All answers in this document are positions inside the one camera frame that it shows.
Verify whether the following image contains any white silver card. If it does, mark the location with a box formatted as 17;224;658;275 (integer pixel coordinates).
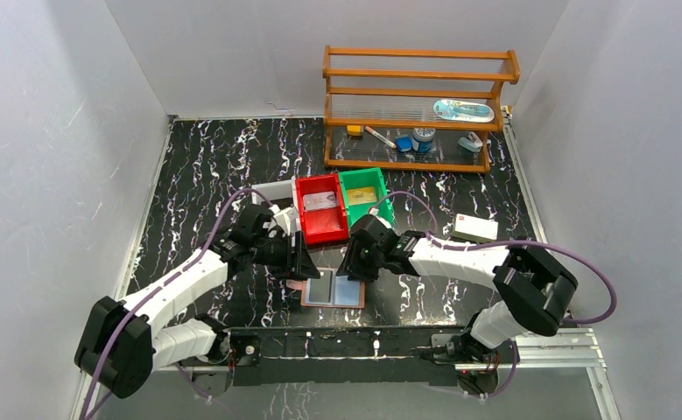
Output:
302;191;338;212

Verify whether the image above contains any yellow small block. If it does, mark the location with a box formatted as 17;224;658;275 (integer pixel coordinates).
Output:
346;125;364;137

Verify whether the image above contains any gold yellow card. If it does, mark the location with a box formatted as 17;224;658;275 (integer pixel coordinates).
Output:
346;186;377;206

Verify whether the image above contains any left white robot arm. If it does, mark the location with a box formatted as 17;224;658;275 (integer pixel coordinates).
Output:
74;204;320;398

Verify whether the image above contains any white box red label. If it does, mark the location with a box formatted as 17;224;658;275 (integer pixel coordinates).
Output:
451;214;498;243

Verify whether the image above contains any red plastic bin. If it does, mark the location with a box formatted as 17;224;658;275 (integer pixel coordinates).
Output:
295;173;348;247

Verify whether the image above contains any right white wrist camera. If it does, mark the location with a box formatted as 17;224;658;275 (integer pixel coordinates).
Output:
369;209;393;229

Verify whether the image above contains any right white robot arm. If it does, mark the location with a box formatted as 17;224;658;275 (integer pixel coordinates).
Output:
338;214;578;362

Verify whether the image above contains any clear blister package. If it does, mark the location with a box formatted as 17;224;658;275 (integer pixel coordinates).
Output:
432;99;495;123

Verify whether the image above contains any green plastic bin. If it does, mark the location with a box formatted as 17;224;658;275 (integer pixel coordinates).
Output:
337;168;389;237

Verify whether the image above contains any white plastic bin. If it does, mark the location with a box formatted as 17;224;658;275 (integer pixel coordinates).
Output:
251;178;299;214

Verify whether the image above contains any blue small block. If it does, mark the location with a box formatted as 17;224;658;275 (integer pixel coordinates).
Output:
395;136;412;153

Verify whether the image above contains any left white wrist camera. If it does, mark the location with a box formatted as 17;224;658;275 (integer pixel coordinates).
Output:
273;206;301;236

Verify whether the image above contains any wooden shelf rack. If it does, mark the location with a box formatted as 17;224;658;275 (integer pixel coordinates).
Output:
322;45;521;173

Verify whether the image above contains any grey stapler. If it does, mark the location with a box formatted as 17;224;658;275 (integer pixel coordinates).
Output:
458;131;484;153

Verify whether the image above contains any red white marker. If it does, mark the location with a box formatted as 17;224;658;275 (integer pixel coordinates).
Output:
364;126;397;150

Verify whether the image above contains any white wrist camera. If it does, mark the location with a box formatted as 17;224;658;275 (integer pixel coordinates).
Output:
369;209;393;229
273;206;301;236

